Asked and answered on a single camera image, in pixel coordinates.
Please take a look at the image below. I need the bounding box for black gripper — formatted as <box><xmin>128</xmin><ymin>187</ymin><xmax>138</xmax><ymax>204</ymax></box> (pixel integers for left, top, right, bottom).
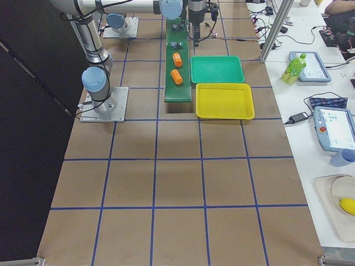
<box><xmin>188</xmin><ymin>0</ymin><xmax>218</xmax><ymax>47</ymax></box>

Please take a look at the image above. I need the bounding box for green push button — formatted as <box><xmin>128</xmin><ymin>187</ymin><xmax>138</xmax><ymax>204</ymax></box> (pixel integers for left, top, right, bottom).
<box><xmin>170</xmin><ymin>42</ymin><xmax>183</xmax><ymax>50</ymax></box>
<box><xmin>171</xmin><ymin>24</ymin><xmax>184</xmax><ymax>32</ymax></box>

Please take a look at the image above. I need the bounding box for orange cylinder marked 4680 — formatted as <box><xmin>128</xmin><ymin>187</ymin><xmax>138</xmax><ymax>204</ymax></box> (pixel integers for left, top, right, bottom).
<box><xmin>172</xmin><ymin>52</ymin><xmax>183</xmax><ymax>68</ymax></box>

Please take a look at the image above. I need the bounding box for plain orange cylinder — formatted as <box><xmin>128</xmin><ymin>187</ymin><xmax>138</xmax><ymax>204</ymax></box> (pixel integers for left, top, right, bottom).
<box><xmin>170</xmin><ymin>69</ymin><xmax>183</xmax><ymax>85</ymax></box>

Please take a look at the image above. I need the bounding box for aluminium frame post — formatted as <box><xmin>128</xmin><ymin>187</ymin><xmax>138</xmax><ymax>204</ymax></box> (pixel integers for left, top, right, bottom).
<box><xmin>260</xmin><ymin>0</ymin><xmax>294</xmax><ymax>63</ymax></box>

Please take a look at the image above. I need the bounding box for blue patterned cloth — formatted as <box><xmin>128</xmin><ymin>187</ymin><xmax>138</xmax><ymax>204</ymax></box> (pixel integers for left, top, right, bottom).
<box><xmin>309</xmin><ymin>97</ymin><xmax>348</xmax><ymax>110</ymax></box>

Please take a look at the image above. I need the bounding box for near teach pendant tablet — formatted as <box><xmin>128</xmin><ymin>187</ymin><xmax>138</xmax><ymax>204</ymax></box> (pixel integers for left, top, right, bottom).
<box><xmin>313</xmin><ymin>106</ymin><xmax>354</xmax><ymax>152</ymax></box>

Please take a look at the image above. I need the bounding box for far teach pendant tablet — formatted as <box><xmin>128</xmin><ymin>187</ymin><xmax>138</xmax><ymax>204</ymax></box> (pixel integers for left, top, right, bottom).
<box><xmin>288</xmin><ymin>51</ymin><xmax>332</xmax><ymax>83</ymax></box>

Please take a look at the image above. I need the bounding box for light blue cup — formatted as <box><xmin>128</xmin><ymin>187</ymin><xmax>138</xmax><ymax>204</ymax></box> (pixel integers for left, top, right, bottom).
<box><xmin>330</xmin><ymin>149</ymin><xmax>354</xmax><ymax>167</ymax></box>

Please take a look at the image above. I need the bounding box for yellow plastic tray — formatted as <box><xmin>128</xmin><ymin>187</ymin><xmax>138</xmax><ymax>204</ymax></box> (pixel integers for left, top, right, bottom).
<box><xmin>196</xmin><ymin>83</ymin><xmax>255</xmax><ymax>120</ymax></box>

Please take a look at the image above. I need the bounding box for yellow banana toy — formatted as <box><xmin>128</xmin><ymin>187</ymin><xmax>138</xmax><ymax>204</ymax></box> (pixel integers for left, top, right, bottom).
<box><xmin>339</xmin><ymin>198</ymin><xmax>355</xmax><ymax>216</ymax></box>

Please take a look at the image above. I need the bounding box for beige serving tray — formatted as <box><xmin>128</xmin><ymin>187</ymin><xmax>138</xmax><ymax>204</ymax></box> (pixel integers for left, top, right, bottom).
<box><xmin>314</xmin><ymin>174</ymin><xmax>354</xmax><ymax>243</ymax></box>

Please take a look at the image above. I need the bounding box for green plastic tray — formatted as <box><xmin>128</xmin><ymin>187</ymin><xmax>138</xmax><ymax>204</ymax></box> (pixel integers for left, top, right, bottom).
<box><xmin>190</xmin><ymin>55</ymin><xmax>245</xmax><ymax>84</ymax></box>

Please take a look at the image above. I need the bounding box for green tea bottle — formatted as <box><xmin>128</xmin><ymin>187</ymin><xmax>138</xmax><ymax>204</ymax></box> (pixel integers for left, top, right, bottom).
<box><xmin>281</xmin><ymin>53</ymin><xmax>306</xmax><ymax>84</ymax></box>

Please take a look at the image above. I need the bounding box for green conveyor belt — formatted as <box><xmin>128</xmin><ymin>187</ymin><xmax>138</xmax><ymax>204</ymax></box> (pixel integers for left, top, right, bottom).
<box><xmin>165</xmin><ymin>18</ymin><xmax>192</xmax><ymax>103</ymax></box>

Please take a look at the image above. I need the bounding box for teach pendant tablet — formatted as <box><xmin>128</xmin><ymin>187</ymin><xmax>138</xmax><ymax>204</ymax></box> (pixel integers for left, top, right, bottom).
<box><xmin>313</xmin><ymin>106</ymin><xmax>354</xmax><ymax>152</ymax></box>
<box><xmin>288</xmin><ymin>51</ymin><xmax>332</xmax><ymax>83</ymax></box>

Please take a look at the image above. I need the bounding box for beige bowl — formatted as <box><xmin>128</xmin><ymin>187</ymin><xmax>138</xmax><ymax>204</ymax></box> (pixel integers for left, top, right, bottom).
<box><xmin>331</xmin><ymin>176</ymin><xmax>354</xmax><ymax>216</ymax></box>

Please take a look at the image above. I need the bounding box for black power adapter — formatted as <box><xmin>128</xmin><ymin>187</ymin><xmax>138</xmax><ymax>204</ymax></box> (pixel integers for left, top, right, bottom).
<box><xmin>285</xmin><ymin>112</ymin><xmax>309</xmax><ymax>125</ymax></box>

